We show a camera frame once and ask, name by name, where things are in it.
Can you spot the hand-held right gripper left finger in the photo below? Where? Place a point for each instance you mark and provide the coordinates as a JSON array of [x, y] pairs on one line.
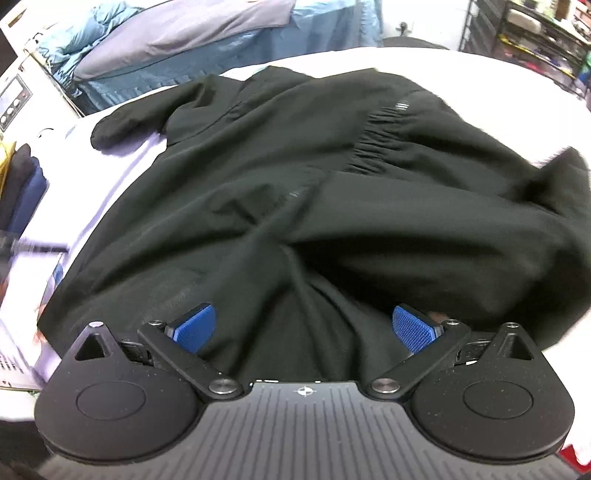
[[196, 325]]

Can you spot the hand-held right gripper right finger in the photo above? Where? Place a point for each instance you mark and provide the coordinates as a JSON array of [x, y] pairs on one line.
[[412, 330]]

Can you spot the black jacket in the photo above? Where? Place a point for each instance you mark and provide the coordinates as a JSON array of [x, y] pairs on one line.
[[277, 184]]

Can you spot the navy folded clothes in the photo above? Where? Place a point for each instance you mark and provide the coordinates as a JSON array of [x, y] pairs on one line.
[[27, 194]]

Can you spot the printed magazine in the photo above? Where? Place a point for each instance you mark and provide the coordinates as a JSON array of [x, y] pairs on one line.
[[18, 323]]

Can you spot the red cloth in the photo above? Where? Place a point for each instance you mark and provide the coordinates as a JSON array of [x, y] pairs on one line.
[[577, 464]]

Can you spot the yellow bag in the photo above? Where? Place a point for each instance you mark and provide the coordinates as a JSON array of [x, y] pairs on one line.
[[7, 159]]

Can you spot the teal quilt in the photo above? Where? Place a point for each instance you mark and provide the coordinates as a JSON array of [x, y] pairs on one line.
[[258, 50]]

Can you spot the white appliance with buttons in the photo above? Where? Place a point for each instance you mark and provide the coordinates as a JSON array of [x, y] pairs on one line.
[[14, 99]]

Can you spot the grey cloth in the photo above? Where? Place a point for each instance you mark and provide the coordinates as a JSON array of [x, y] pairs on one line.
[[184, 32]]

